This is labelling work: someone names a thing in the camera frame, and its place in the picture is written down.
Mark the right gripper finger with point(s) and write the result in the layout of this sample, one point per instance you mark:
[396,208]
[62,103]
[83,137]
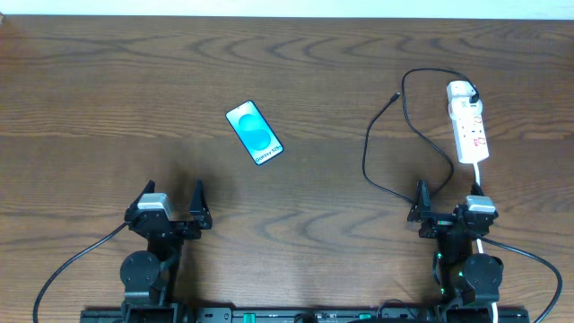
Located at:
[476,190]
[421,207]

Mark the blue Galaxy smartphone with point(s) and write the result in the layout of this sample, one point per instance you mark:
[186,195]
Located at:
[252,129]

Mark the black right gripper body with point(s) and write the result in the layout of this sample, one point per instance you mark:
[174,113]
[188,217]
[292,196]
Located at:
[446,220]

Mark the white USB charger plug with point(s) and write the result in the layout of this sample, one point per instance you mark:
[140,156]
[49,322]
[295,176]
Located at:
[461,107]

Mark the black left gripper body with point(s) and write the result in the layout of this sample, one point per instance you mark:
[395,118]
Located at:
[175,226]

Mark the white power strip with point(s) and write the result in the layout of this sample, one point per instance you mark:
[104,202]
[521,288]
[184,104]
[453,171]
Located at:
[470,137]

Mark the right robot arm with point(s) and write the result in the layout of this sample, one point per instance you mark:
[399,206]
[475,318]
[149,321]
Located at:
[469,280]

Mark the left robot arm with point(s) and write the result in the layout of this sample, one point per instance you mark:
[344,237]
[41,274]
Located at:
[149,275]

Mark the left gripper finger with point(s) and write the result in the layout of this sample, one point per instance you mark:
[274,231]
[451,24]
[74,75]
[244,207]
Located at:
[148,189]
[199,209]

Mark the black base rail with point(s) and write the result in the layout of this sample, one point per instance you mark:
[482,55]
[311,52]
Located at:
[227,315]

